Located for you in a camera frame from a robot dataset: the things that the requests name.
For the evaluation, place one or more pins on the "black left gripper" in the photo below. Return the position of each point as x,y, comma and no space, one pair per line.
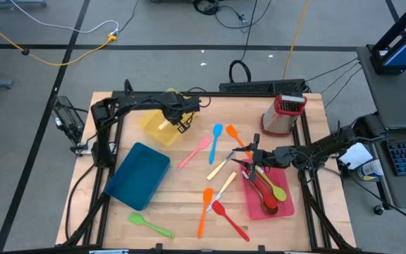
178,106

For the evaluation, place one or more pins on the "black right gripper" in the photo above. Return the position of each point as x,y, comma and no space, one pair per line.
277,157

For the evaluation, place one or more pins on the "pink silicone spatula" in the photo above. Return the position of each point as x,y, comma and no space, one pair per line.
204,143

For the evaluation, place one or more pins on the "orange angled silicone spatula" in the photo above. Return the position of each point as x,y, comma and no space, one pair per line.
232,131

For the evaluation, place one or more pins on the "yellow translucent plastic bin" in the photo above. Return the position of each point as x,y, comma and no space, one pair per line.
153,127

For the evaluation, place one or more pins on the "blue silicone spatula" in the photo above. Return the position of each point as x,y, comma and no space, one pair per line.
217,130

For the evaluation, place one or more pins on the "light green silicone spoon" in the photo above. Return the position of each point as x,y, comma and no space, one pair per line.
280,193

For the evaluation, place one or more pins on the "red silicone spoon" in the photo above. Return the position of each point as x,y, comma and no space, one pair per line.
269,202

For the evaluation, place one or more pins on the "orange rounded silicone spatula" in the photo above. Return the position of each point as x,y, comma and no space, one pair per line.
207,194

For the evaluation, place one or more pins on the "red translucent plastic bin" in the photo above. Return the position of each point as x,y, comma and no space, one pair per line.
259,211

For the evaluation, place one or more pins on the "red silicone spatula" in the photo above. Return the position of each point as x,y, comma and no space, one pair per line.
219,208

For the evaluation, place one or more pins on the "dark bronze metal spoon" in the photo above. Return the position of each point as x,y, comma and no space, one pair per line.
271,211

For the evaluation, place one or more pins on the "blue plastic bin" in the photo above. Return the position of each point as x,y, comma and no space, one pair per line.
136,176

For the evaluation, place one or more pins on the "green silicone spatula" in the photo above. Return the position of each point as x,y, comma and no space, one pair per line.
136,218

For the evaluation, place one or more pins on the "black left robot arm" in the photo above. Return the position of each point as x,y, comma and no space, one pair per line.
136,100

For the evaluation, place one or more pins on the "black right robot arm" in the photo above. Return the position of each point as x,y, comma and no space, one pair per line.
330,144

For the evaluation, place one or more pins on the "metal box grater red trim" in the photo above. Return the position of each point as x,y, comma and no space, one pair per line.
277,121

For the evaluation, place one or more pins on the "black power strip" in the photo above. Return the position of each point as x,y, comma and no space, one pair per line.
259,86

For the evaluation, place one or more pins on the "black mesh power supply box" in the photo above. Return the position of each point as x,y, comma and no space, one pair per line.
67,118

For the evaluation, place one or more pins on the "white blue labelled container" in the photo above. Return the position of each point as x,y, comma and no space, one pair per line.
370,170

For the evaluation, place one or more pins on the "black caster wheel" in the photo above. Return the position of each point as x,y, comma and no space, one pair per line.
378,210

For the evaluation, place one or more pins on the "black aluminium table frame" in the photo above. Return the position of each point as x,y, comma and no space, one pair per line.
241,94

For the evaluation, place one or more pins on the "silver metal bracket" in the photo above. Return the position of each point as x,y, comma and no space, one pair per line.
108,252

